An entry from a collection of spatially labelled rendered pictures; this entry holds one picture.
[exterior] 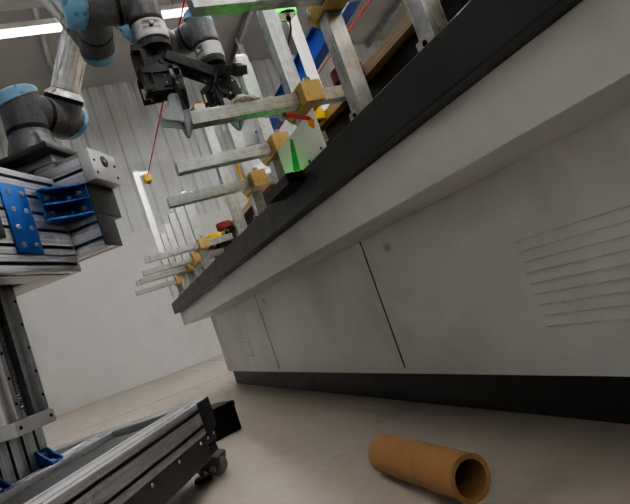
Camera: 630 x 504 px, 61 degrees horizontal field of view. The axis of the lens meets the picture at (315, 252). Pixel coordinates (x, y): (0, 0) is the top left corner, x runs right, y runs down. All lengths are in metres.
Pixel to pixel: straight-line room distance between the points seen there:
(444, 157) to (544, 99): 0.22
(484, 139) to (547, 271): 0.35
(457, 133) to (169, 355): 8.44
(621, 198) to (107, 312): 8.58
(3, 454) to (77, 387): 7.64
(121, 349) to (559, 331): 8.32
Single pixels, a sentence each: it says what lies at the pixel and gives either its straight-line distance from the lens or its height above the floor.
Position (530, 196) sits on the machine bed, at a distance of 1.08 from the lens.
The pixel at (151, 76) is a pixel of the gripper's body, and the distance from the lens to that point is 1.21.
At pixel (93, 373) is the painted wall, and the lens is 9.12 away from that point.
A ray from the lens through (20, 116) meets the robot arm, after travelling 1.76.
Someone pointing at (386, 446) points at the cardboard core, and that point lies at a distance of 1.16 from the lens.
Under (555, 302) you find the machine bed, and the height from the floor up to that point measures 0.25.
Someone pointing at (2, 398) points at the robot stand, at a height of 0.42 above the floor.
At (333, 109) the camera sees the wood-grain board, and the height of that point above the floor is 0.88.
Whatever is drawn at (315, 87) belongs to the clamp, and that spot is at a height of 0.85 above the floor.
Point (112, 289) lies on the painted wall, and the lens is 9.17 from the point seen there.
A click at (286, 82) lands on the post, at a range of 1.33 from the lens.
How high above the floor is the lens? 0.41
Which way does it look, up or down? 5 degrees up
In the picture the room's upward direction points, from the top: 19 degrees counter-clockwise
